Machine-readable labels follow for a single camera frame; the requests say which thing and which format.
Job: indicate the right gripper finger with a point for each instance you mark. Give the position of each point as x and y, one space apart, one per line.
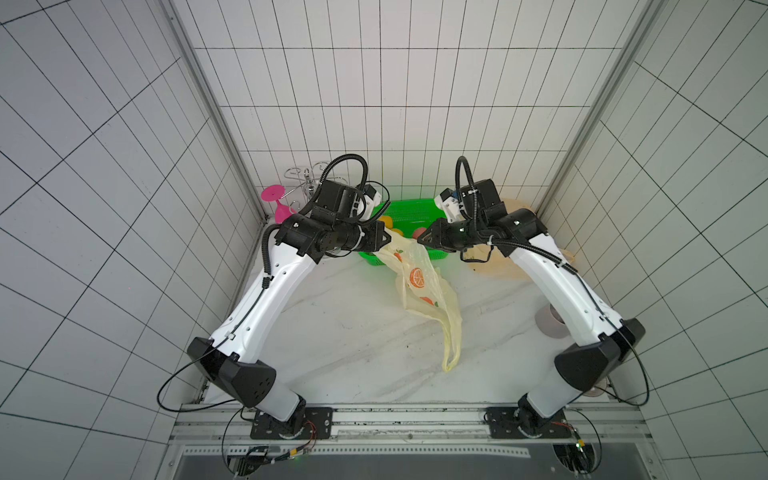
427 239
435 229

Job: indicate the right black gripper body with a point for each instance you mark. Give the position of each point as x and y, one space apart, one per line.
432 237

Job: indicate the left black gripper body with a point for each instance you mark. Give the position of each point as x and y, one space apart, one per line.
355 236

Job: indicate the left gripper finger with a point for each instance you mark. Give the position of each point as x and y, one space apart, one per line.
382 229
379 243

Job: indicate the yellow printed plastic bag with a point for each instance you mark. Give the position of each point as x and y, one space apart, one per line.
423 291

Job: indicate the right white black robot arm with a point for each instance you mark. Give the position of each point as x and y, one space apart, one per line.
602 339

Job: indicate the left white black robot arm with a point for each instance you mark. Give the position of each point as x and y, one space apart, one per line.
231 358

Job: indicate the plain beige plastic bag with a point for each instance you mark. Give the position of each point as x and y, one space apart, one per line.
494 264

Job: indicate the green plastic basket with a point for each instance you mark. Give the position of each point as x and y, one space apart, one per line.
408 216

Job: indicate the silver metal glass rack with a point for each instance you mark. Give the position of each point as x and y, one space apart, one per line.
301 183

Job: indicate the pink plastic wine glass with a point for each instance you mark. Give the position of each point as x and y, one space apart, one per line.
275 194

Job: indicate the purple mug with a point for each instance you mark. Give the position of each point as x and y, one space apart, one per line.
550 323

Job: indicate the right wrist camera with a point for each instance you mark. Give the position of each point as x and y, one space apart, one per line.
447 201

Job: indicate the aluminium mounting rail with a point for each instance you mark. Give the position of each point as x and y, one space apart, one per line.
401 429

